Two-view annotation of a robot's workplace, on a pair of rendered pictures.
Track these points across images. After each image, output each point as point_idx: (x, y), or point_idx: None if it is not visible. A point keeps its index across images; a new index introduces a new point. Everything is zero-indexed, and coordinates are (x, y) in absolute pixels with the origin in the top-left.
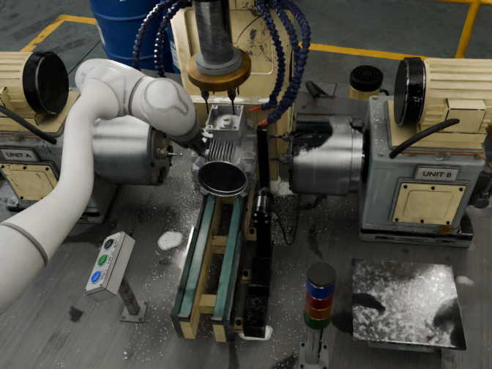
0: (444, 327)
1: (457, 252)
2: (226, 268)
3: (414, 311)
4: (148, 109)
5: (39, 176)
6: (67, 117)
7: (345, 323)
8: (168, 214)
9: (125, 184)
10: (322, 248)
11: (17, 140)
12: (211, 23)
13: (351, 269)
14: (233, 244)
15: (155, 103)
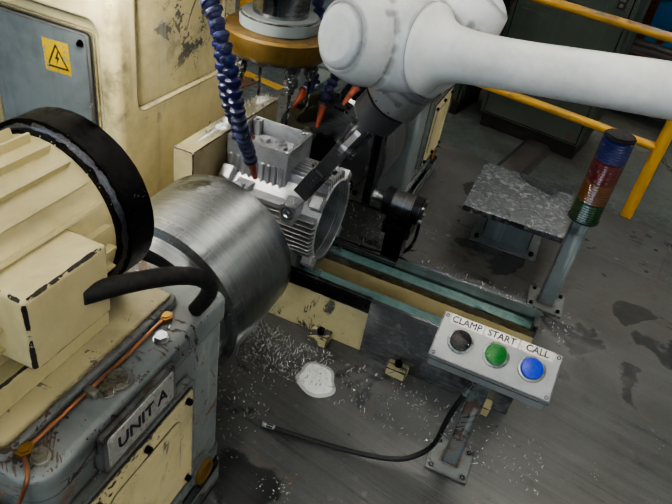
0: (553, 190)
1: (437, 174)
2: (452, 294)
3: (535, 197)
4: (497, 22)
5: (168, 445)
6: (523, 51)
7: (505, 266)
8: (256, 368)
9: None
10: None
11: (128, 376)
12: None
13: (473, 212)
14: (413, 277)
15: (503, 7)
